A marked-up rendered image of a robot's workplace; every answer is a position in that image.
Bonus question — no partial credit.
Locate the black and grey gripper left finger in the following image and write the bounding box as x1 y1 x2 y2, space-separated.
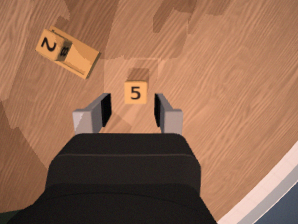
72 93 112 135

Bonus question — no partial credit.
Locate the orange number cube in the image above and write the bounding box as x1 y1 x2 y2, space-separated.
124 80 147 104
35 29 73 61

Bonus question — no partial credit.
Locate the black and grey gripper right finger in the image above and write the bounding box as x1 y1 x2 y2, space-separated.
154 93 184 136

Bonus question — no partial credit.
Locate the light wooden tray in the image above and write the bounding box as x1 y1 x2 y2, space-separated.
49 25 101 79

